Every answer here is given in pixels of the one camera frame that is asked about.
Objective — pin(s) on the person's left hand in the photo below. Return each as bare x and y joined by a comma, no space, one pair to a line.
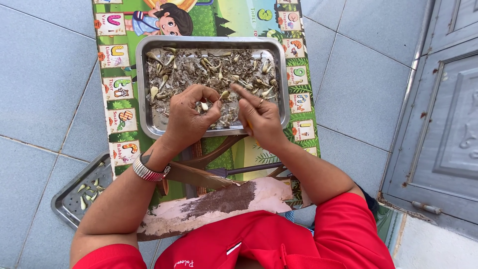
186,119

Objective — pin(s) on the person's right hand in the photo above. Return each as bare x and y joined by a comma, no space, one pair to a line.
265,123

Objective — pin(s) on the small pale garlic clove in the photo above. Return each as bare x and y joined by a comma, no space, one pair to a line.
224,94

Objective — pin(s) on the pile of cloves and peels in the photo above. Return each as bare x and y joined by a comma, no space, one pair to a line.
209,69

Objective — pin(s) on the large brown bladed knife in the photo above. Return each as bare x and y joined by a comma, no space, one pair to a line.
198,176

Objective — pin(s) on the steel tray with peels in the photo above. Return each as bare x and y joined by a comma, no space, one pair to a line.
143,74

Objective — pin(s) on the silver metal wristwatch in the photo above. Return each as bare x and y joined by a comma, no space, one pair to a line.
147,172

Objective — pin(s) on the colourful printed children's table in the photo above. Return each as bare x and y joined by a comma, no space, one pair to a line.
119,123

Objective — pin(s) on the red polo shirt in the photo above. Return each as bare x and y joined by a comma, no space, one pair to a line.
261,239

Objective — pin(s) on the group of peeled green-tipped cloves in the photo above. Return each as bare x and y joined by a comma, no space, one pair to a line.
89,192

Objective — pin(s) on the steel tray with peeled cloves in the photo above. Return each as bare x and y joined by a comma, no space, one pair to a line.
67,203

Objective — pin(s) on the green patterned mat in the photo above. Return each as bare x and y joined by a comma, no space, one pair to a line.
386,224

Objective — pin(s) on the grey metal door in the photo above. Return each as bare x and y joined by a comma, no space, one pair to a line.
440,119

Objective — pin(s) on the grey door bolt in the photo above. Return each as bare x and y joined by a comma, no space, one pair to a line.
425,207

